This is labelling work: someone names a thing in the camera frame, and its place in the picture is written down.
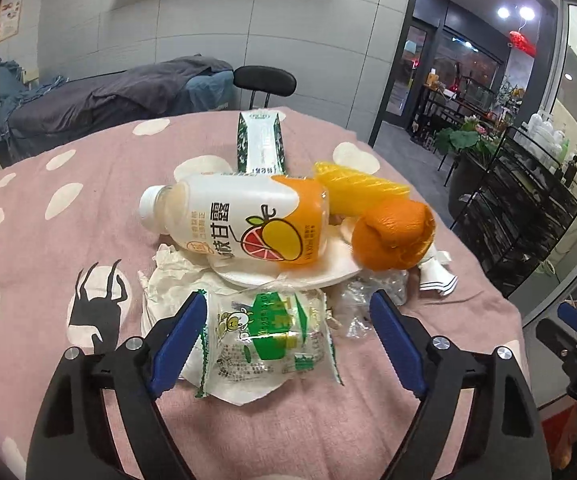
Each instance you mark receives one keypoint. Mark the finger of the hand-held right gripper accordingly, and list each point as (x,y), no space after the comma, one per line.
(576,319)

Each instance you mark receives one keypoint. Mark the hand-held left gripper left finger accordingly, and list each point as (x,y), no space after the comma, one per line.
(178,345)

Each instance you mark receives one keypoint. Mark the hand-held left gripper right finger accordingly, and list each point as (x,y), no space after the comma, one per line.
(398,345)

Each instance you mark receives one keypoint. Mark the green and white snack wrapper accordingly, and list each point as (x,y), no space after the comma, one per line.
(268,330)

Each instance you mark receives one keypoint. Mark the white and orange juice bottle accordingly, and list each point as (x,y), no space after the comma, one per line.
(218,210)

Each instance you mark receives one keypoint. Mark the crumpled white tissue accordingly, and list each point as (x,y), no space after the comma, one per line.
(168,290)

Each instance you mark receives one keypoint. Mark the red glossy panel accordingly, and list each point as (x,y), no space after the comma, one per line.
(568,435)

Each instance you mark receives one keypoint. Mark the clear plastic wrapper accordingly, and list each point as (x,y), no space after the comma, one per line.
(353,300)

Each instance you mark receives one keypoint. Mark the white paper plate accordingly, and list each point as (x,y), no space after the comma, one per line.
(248,275)

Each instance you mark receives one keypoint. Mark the orange peel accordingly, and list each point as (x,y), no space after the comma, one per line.
(388,230)

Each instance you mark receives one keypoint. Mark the black metal rack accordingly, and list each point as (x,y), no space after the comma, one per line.
(518,210)

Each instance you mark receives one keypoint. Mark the dark pump bottle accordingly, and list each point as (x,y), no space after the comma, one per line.
(572,167)

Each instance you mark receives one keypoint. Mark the pink spotted tablecloth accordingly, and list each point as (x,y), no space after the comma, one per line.
(68,240)

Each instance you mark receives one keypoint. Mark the yellow plastic wrapper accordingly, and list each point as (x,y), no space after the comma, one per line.
(353,185)

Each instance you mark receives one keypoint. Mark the dark planter pot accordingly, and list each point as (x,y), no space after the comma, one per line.
(463,185)

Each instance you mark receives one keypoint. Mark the group of white bottles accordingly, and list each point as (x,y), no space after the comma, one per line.
(546,135)

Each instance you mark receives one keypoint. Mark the green leafy plant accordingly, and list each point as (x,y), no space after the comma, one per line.
(461,137)

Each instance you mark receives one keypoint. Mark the green and white carton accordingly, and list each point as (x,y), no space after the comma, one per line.
(261,145)

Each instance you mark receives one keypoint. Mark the grey blanket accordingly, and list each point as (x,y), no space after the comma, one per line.
(93,95)

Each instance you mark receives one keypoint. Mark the glass double door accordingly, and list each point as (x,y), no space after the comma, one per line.
(408,80)

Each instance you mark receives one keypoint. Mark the black chair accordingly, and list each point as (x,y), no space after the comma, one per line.
(263,80)

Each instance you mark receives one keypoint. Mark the blue denim cloth pile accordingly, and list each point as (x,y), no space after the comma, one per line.
(3,85)

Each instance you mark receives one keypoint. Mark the wall poster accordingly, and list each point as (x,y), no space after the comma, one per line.
(11,12)

